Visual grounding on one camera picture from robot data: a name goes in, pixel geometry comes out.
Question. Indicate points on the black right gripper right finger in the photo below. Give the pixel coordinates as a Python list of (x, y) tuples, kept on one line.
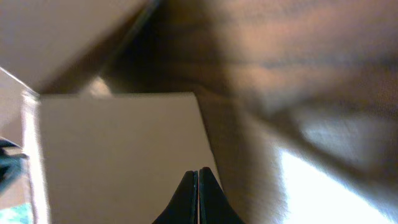
[(214, 207)]

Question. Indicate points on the black cap whiteboard marker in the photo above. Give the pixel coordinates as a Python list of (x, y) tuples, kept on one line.
[(11, 165)]

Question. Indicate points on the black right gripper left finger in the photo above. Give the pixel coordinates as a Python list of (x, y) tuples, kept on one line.
[(183, 206)]

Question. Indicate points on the brown cardboard box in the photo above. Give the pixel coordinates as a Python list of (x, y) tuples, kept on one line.
[(96, 153)]

